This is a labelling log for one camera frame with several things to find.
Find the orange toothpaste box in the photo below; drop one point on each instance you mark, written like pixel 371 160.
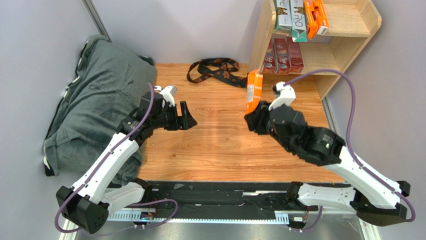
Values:
pixel 253 90
pixel 321 17
pixel 312 24

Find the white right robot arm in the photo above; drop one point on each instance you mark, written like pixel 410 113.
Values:
pixel 373 197

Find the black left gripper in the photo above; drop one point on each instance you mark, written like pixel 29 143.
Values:
pixel 188 121

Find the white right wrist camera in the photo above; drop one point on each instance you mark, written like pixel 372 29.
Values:
pixel 284 95

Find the red 3D toothpaste box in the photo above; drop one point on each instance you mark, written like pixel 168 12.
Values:
pixel 269 62
pixel 282 61

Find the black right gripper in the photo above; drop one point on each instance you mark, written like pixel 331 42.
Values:
pixel 260 117

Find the silver red toothpaste box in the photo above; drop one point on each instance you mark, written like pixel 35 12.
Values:
pixel 295 56

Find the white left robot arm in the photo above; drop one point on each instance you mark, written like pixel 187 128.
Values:
pixel 106 166

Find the dark green pillow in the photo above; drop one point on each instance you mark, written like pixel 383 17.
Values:
pixel 110 82

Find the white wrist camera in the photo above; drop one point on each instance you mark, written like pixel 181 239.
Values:
pixel 168 94
pixel 284 95

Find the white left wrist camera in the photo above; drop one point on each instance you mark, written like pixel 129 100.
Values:
pixel 168 94

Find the silver teal Oral toothpaste box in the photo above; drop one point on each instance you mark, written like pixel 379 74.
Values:
pixel 283 22

